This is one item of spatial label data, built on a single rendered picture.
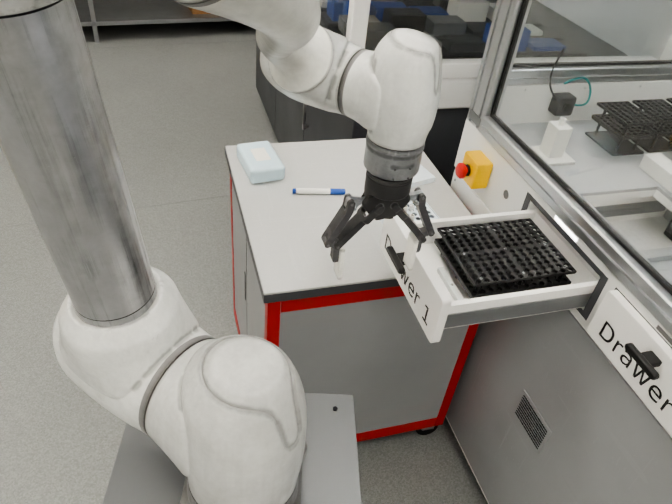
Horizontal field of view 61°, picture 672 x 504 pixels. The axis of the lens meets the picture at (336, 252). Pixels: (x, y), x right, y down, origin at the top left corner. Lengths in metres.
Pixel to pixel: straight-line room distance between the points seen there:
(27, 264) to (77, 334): 1.83
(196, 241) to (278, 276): 1.34
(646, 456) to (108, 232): 0.98
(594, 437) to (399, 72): 0.84
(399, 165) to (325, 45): 0.20
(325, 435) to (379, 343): 0.52
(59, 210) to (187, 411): 0.27
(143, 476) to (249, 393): 0.31
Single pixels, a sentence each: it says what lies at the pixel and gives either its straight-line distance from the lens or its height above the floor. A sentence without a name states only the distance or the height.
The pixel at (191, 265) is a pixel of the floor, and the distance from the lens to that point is 2.44.
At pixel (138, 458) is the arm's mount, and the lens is 0.96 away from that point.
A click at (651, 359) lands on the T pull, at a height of 0.91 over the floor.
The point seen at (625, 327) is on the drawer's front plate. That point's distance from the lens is 1.15.
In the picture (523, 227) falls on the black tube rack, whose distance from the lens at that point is 1.29.
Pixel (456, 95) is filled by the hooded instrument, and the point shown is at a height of 0.85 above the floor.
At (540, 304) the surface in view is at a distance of 1.17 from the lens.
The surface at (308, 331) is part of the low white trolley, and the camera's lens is 1.34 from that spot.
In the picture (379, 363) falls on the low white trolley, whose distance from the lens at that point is 1.52.
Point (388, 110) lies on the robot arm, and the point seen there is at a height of 1.25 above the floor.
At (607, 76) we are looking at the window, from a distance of 1.20.
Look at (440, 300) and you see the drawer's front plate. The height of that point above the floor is 0.92.
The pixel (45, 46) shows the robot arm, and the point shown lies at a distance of 0.55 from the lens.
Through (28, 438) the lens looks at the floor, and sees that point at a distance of 2.02.
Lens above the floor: 1.60
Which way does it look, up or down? 39 degrees down
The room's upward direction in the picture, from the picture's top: 7 degrees clockwise
